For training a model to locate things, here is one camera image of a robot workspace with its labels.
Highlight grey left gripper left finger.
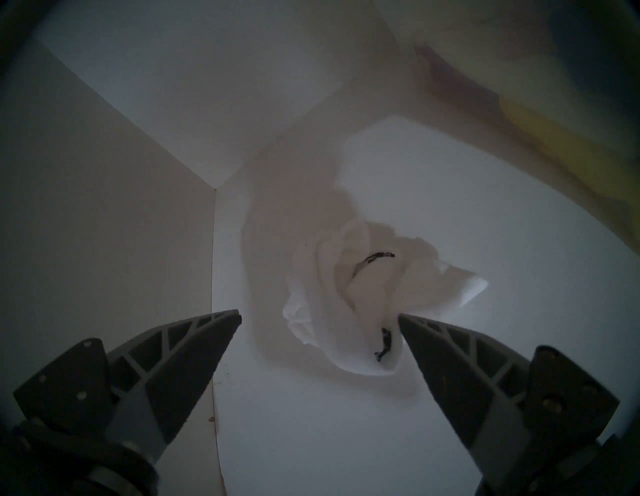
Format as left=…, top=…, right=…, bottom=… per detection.
left=12, top=310, right=242, bottom=461

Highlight yellow socks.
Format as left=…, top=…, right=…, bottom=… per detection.
left=500, top=95, right=631, bottom=201

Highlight white sock pair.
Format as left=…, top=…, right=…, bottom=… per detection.
left=281, top=220, right=489, bottom=377

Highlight clear plastic storage bin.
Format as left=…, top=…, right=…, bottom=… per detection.
left=370, top=0, right=640, bottom=241

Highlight white wardrobe cabinet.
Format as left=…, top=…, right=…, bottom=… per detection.
left=0, top=0, right=640, bottom=496

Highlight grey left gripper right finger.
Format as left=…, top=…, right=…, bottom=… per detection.
left=398, top=314, right=621, bottom=473

